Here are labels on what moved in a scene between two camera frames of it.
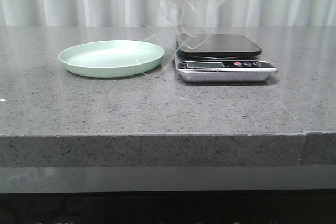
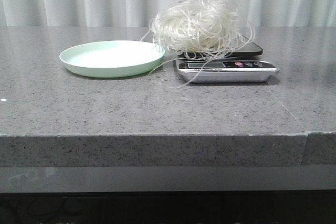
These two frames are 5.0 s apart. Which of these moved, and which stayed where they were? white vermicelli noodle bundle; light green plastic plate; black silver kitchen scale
Moved: white vermicelli noodle bundle
Stayed: light green plastic plate; black silver kitchen scale
